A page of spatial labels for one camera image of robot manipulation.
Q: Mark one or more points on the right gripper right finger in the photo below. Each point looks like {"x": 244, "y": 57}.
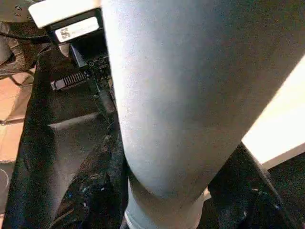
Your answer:
{"x": 245, "y": 198}

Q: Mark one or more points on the white plastic table top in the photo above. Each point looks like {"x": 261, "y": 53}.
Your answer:
{"x": 281, "y": 131}

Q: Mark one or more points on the black table mat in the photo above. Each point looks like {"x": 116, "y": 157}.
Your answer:
{"x": 71, "y": 148}

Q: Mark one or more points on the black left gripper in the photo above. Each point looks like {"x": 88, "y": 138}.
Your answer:
{"x": 93, "y": 62}

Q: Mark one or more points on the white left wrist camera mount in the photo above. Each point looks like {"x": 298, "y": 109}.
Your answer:
{"x": 66, "y": 14}

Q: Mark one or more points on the white plastic table leg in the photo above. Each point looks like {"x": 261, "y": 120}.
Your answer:
{"x": 178, "y": 95}

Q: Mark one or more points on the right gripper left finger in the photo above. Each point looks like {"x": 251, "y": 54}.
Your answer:
{"x": 100, "y": 198}

